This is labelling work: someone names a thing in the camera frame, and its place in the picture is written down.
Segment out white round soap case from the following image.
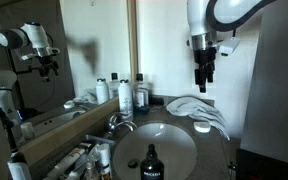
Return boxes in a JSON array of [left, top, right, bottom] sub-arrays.
[[193, 122, 211, 133]]

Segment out black dropper bottle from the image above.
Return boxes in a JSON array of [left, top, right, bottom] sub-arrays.
[[140, 144, 164, 180]]

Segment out white bottle at lower left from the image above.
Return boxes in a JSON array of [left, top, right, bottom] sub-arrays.
[[7, 152, 32, 180]]

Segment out white cream tube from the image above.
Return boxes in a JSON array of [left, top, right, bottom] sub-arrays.
[[47, 148, 85, 180]]

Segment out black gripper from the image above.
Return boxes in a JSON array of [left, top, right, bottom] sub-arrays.
[[194, 47, 217, 93]]

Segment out small white capped bottle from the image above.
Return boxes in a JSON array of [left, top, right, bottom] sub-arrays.
[[98, 143, 112, 180]]

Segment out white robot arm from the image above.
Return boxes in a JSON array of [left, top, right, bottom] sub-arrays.
[[187, 0, 275, 93]]

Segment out small clear pump bottle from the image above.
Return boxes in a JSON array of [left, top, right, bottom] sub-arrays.
[[85, 157, 99, 180]]

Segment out wood framed mirror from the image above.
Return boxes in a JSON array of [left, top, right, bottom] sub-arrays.
[[0, 0, 136, 170]]

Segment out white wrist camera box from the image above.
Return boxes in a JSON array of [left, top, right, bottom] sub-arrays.
[[218, 37, 240, 56]]

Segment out chrome faucet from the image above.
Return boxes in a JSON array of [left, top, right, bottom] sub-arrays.
[[104, 112, 137, 139]]

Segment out tall white spray bottle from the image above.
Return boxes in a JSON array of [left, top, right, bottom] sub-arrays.
[[118, 79, 133, 120]]

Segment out clear toiletries tray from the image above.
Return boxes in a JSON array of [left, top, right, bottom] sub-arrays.
[[48, 135, 114, 180]]

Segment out white oval sink basin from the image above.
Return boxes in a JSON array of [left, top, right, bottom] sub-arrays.
[[112, 122, 198, 180]]

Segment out grey towel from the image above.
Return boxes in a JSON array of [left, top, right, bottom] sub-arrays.
[[166, 97, 230, 140]]

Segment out blue mouthwash bottle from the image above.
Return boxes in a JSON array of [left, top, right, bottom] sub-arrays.
[[133, 73, 149, 113]]

